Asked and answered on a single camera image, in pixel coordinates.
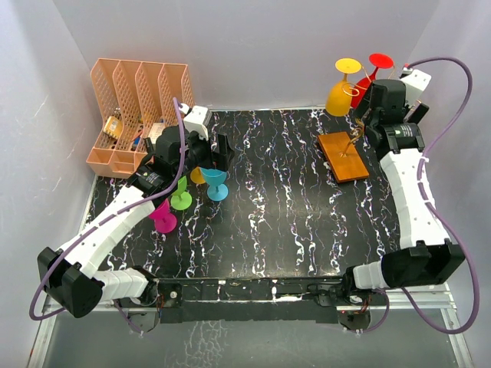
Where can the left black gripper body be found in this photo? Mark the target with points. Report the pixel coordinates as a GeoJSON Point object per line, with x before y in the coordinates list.
{"type": "Point", "coordinates": [200, 151]}

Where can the magenta wine glass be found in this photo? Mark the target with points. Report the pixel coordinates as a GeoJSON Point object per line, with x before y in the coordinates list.
{"type": "Point", "coordinates": [164, 220]}

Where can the orange wine glass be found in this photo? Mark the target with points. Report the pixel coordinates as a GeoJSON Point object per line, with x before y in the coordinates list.
{"type": "Point", "coordinates": [339, 99]}

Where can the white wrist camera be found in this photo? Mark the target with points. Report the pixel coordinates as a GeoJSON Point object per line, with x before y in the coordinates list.
{"type": "Point", "coordinates": [416, 82]}
{"type": "Point", "coordinates": [196, 119]}

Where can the yellow tag in organizer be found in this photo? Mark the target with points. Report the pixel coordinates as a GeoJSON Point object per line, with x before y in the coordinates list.
{"type": "Point", "coordinates": [113, 127]}

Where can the white box in organizer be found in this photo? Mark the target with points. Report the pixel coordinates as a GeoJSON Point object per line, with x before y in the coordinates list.
{"type": "Point", "coordinates": [155, 131]}

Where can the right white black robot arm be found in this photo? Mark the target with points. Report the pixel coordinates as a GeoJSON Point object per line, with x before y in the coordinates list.
{"type": "Point", "coordinates": [426, 256]}

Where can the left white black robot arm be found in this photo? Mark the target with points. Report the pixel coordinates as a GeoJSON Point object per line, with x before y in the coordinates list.
{"type": "Point", "coordinates": [70, 274]}

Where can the black front base bar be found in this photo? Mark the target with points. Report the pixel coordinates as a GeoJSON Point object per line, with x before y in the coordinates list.
{"type": "Point", "coordinates": [181, 300]}

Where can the gold wire glass rack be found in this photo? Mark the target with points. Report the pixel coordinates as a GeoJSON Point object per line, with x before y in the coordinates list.
{"type": "Point", "coordinates": [345, 161]}

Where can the green wine glass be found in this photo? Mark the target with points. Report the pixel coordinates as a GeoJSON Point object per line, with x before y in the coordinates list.
{"type": "Point", "coordinates": [181, 199]}

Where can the cyan wine glass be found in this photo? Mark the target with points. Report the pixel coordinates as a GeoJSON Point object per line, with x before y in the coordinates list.
{"type": "Point", "coordinates": [217, 189]}

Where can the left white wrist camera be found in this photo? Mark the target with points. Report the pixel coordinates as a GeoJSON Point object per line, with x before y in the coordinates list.
{"type": "Point", "coordinates": [196, 119]}

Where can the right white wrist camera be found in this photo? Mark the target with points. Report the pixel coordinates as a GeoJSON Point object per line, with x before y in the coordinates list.
{"type": "Point", "coordinates": [416, 82]}

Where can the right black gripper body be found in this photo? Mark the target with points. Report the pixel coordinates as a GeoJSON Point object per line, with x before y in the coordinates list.
{"type": "Point", "coordinates": [405, 105]}

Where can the red wine glass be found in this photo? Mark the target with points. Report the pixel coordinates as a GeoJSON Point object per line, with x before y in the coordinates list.
{"type": "Point", "coordinates": [379, 61]}

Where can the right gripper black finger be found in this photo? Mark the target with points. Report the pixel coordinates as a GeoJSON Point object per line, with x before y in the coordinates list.
{"type": "Point", "coordinates": [363, 109]}
{"type": "Point", "coordinates": [419, 112]}

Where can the peach plastic file organizer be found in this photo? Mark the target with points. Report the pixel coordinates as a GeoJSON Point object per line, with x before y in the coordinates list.
{"type": "Point", "coordinates": [139, 93]}

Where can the yellow-orange wine glass front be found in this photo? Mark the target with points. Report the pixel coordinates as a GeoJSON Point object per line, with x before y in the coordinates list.
{"type": "Point", "coordinates": [197, 177]}

